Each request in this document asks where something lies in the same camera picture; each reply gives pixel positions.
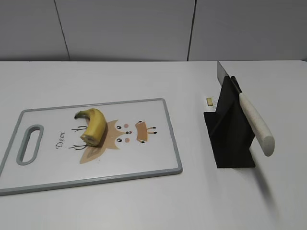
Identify yellow banana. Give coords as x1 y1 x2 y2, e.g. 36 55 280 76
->
74 108 106 147

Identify white handled kitchen knife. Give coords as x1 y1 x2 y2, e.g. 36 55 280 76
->
216 60 275 157

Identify small banana piece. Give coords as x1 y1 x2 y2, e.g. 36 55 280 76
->
206 97 213 106

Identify black knife stand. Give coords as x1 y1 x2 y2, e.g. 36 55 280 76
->
203 76 255 168

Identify white deer cutting board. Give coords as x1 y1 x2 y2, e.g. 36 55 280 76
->
0 98 182 196

